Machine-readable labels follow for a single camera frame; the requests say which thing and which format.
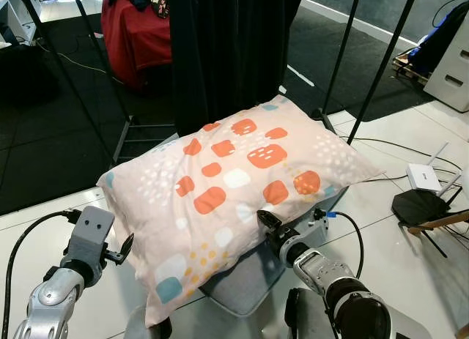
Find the pink pillow with orange spots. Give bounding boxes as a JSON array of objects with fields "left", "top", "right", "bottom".
[{"left": 97, "top": 95, "right": 384, "bottom": 328}]

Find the grey metal stand foot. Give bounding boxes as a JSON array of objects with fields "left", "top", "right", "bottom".
[{"left": 112, "top": 115, "right": 178, "bottom": 165}]

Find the wooden stick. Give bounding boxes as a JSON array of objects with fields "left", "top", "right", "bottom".
[{"left": 407, "top": 211, "right": 469, "bottom": 235}]

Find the black round flat device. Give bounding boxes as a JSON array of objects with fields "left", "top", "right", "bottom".
[{"left": 391, "top": 188, "right": 461, "bottom": 228}]

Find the white router with antennas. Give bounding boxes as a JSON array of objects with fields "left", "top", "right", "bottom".
[{"left": 406, "top": 142, "right": 464, "bottom": 195}]

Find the black hanging curtain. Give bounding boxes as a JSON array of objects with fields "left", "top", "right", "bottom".
[{"left": 169, "top": 0, "right": 303, "bottom": 136}]

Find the black bag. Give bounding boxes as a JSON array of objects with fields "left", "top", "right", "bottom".
[{"left": 0, "top": 42, "right": 61, "bottom": 107}]

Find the red cloth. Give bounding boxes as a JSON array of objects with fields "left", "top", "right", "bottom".
[{"left": 100, "top": 0, "right": 174, "bottom": 91}]

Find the wooden pallet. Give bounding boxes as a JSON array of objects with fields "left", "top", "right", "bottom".
[{"left": 393, "top": 49, "right": 435, "bottom": 84}]

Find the white cabinet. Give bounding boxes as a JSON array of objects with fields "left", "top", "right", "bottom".
[{"left": 424, "top": 15, "right": 469, "bottom": 113}]

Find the white shelf unit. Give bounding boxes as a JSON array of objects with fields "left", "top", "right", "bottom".
[{"left": 0, "top": 0, "right": 42, "bottom": 47}]

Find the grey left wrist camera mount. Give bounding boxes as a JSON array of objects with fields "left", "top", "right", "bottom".
[{"left": 61, "top": 205, "right": 117, "bottom": 271}]

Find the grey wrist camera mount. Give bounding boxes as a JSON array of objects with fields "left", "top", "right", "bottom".
[
  {"left": 61, "top": 205, "right": 117, "bottom": 271},
  {"left": 305, "top": 207, "right": 339, "bottom": 240}
]

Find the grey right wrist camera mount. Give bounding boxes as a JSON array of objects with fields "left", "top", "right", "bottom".
[{"left": 305, "top": 207, "right": 339, "bottom": 240}]

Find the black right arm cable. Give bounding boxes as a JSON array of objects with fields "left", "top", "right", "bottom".
[{"left": 331, "top": 211, "right": 365, "bottom": 279}]

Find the black slanted frame pole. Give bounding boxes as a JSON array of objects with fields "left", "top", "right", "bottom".
[
  {"left": 21, "top": 0, "right": 119, "bottom": 165},
  {"left": 347, "top": 0, "right": 421, "bottom": 146},
  {"left": 320, "top": 0, "right": 364, "bottom": 114}
]

